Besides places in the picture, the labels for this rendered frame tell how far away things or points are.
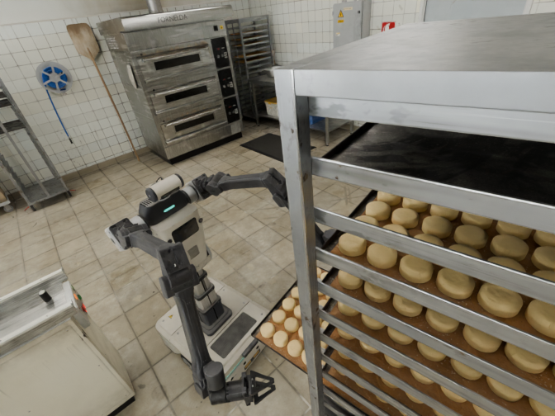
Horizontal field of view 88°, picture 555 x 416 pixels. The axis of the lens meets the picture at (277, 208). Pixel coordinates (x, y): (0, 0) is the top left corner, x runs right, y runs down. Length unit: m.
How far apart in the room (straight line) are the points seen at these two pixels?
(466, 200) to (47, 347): 1.68
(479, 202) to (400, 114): 0.13
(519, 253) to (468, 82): 0.37
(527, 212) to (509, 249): 0.24
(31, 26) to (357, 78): 5.27
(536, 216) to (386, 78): 0.20
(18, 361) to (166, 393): 0.86
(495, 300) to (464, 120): 0.27
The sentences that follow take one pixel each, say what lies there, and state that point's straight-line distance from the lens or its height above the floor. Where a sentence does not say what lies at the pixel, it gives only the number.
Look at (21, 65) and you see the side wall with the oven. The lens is 5.46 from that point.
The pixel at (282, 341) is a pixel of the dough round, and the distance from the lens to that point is 1.06.
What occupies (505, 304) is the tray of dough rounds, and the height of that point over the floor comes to 1.51.
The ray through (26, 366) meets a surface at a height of 0.73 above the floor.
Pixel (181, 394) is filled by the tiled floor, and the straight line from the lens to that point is 2.20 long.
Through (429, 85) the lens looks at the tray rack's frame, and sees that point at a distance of 0.31.
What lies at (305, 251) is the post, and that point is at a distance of 0.51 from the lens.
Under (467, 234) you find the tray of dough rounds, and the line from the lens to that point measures 0.62.
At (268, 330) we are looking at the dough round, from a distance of 1.08.
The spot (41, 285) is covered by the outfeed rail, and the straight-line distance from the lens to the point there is 1.91.
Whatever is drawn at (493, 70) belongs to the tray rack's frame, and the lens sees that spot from 0.30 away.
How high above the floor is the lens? 1.88
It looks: 34 degrees down
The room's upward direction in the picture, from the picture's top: 8 degrees counter-clockwise
